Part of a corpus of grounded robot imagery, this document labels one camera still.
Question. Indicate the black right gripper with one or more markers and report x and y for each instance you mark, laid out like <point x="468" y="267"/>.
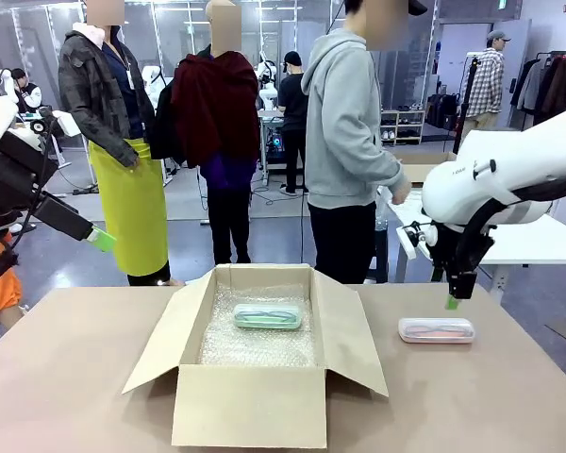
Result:
<point x="463" y="283"/>

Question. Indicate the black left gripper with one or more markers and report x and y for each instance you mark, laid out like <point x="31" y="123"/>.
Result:
<point x="63" y="218"/>

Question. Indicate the green glasses case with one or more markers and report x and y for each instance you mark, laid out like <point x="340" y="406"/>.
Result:
<point x="266" y="317"/>

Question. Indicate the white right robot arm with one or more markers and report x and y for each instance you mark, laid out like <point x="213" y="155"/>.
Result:
<point x="523" y="156"/>

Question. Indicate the pink glasses case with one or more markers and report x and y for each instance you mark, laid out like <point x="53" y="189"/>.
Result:
<point x="436" y="330"/>

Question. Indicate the brown cardboard shipping box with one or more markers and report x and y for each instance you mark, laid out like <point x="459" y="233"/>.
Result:
<point x="245" y="406"/>

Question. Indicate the hoodie person's right hand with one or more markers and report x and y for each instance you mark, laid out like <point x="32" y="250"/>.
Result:
<point x="401" y="193"/>

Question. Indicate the open cardboard box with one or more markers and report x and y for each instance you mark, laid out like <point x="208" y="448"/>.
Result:
<point x="424" y="165"/>

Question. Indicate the person in yellow apron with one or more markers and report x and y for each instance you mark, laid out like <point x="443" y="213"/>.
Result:
<point x="99" y="94"/>

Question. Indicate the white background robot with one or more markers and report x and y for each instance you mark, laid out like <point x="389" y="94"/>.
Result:
<point x="266" y="89"/>
<point x="152" y="87"/>

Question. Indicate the seated person in varsity jacket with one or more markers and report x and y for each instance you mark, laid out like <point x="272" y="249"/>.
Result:
<point x="27" y="94"/>

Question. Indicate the person in maroon coat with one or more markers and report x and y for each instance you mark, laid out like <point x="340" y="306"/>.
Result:
<point x="217" y="104"/>

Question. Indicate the white shoe shelf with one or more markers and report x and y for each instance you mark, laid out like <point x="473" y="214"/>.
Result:
<point x="403" y="127"/>

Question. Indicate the clear bubble wrap sheet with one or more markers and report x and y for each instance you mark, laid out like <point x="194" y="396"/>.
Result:
<point x="254" y="344"/>

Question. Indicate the black tripod pole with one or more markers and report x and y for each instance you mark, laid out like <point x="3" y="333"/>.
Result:
<point x="467" y="99"/>

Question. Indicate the person in grey hoodie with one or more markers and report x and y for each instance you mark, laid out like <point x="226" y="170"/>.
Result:
<point x="339" y="132"/>

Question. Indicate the man in plaid shirt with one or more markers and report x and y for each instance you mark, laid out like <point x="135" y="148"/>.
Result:
<point x="486" y="85"/>

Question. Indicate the person in black with cap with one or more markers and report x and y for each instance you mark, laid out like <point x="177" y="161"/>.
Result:
<point x="293" y="108"/>

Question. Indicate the black clothes rack with coats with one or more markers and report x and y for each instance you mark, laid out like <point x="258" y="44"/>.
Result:
<point x="547" y="85"/>

